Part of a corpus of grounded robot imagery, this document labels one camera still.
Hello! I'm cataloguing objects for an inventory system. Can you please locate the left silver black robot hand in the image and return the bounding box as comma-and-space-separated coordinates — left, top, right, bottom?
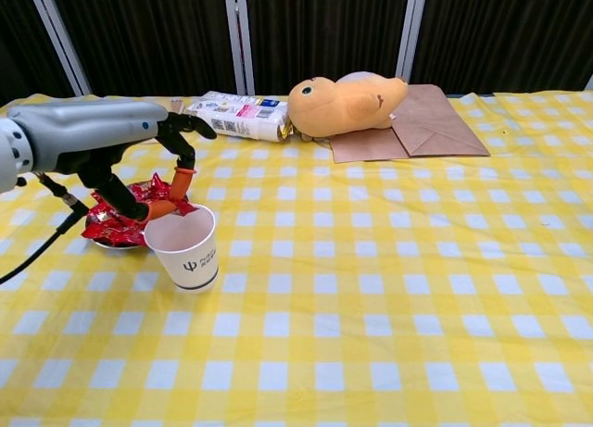
6, 97, 218, 223

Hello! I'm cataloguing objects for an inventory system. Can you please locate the round metal plate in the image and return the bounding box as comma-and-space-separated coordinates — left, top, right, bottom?
85, 179, 190, 251

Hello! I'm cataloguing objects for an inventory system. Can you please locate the white paper cup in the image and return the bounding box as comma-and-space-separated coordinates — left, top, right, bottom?
143, 203, 220, 295

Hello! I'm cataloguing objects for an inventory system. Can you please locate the black pleated curtain panel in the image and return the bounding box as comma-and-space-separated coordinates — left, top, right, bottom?
45, 0, 238, 98
0, 0, 78, 107
410, 0, 593, 95
243, 0, 412, 96

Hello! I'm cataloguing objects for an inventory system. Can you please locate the white printed plastic package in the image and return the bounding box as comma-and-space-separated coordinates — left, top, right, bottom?
184, 91, 294, 144

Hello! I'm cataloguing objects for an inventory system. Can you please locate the orange plush toy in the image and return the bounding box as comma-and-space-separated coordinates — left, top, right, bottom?
286, 71, 410, 141

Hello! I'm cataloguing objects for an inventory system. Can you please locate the brown paper bag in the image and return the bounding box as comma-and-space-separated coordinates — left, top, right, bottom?
391, 83, 491, 158
329, 125, 411, 164

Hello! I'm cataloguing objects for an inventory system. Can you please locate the yellow white checkered tablecloth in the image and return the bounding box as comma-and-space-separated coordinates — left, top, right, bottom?
0, 91, 593, 427

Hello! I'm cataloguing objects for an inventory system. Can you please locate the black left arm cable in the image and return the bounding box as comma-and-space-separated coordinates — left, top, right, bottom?
0, 171, 90, 285

